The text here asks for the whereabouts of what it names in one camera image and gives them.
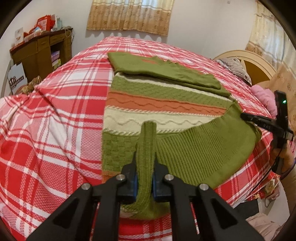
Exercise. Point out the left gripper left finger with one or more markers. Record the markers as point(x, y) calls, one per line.
point(73, 219)

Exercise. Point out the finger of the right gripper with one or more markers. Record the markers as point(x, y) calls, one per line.
point(258, 119)

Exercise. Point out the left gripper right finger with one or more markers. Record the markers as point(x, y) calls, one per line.
point(198, 212)

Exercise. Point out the green orange cream striped sweater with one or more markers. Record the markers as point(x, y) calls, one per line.
point(160, 111)

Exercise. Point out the person's right hand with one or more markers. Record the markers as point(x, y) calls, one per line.
point(286, 154)

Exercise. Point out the pink folded blanket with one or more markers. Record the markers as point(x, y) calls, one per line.
point(266, 97)

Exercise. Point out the grey patterned pillow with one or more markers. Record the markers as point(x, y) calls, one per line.
point(233, 64)

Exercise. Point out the cream wooden headboard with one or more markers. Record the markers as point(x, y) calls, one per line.
point(257, 67)

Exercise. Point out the beige patterned window curtain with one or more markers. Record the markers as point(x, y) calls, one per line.
point(151, 17)

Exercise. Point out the brown wooden desk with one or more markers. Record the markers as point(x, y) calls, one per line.
point(35, 54)

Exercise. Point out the white greeting card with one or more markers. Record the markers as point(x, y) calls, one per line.
point(19, 36)

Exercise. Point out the red gift box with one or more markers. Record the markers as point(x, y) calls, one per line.
point(46, 23)

